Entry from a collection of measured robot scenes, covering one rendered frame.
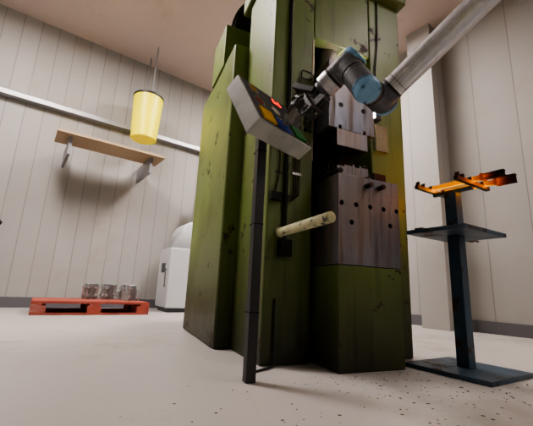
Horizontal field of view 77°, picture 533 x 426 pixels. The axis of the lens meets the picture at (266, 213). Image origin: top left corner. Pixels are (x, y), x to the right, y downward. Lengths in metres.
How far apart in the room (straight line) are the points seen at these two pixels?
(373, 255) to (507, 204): 2.72
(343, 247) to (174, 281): 3.19
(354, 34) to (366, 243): 1.40
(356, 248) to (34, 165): 4.36
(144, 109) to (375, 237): 4.06
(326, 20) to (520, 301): 3.16
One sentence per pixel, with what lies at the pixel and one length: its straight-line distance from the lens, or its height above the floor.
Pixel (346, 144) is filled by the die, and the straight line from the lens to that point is 1.85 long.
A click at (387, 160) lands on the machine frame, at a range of 2.22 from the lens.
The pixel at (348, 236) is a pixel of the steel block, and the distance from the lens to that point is 1.64.
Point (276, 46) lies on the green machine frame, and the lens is 2.09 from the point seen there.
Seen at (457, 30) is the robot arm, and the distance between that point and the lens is 1.38.
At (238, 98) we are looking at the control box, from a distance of 1.43.
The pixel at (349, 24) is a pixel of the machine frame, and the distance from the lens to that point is 2.52.
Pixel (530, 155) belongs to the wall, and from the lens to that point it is 4.35.
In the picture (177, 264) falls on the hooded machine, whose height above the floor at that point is 0.59.
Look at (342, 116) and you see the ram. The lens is 1.91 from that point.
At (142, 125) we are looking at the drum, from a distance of 5.07.
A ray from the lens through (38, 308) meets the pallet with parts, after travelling 4.00.
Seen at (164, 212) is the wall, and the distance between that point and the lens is 5.40.
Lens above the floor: 0.34
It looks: 13 degrees up
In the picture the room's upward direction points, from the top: 3 degrees clockwise
